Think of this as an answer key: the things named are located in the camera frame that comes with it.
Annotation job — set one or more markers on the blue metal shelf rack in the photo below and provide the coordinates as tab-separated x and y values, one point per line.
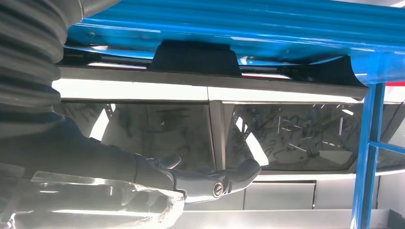
221	19

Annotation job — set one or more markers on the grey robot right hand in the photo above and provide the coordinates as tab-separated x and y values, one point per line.
79	158

